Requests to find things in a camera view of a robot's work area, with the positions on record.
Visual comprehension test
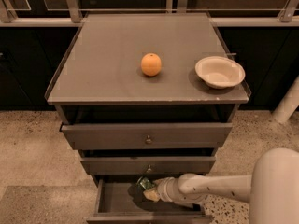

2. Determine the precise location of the grey middle drawer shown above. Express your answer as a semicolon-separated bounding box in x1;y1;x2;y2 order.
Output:
81;148;216;175

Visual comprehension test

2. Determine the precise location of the grey bottom drawer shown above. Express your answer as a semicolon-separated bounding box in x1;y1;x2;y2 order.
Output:
87;175;212;224

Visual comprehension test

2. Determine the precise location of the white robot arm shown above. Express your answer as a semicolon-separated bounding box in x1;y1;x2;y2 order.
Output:
143;148;299;224

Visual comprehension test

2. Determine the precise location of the grey drawer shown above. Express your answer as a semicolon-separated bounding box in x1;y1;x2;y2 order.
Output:
87;175;212;224
59;105;234;150
81;148;216;175

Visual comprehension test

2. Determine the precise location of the white paper bowl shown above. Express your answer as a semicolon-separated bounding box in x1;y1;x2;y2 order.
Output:
195;56;245;89

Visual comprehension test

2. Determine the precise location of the grey drawer cabinet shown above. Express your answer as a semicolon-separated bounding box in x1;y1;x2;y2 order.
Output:
44;12;252;224

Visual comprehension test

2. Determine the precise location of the green soda can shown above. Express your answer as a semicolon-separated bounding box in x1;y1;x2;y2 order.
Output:
136;176;156;190

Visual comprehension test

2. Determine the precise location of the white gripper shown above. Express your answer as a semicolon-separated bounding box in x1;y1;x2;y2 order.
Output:
143;177;181;203

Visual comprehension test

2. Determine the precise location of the grey top drawer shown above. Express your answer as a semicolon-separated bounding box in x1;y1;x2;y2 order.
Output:
59;105;234;150

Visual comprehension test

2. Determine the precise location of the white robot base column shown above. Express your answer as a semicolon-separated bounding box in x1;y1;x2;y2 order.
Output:
273;76;299;123

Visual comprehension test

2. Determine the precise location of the metal window rail frame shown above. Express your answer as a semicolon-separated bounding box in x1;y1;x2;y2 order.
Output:
0;0;299;27

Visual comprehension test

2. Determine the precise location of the orange fruit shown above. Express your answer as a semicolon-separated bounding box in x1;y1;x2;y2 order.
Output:
141;53;162;77

